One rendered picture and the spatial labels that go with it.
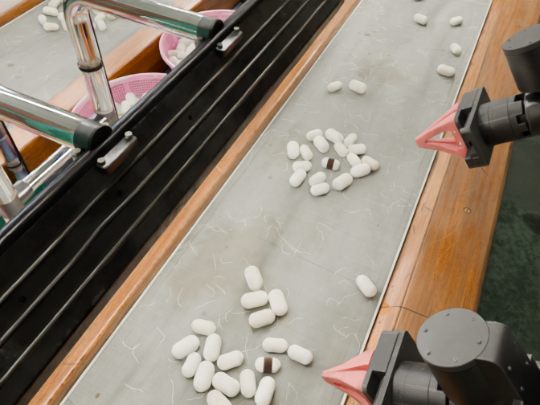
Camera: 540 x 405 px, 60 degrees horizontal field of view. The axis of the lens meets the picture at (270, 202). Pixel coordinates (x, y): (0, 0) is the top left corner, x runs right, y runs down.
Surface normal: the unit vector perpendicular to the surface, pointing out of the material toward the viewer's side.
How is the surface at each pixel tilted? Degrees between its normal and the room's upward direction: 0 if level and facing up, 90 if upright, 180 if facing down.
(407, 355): 52
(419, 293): 0
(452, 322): 38
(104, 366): 0
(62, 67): 0
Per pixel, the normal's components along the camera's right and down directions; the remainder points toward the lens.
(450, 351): -0.51, -0.74
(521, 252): 0.04, -0.64
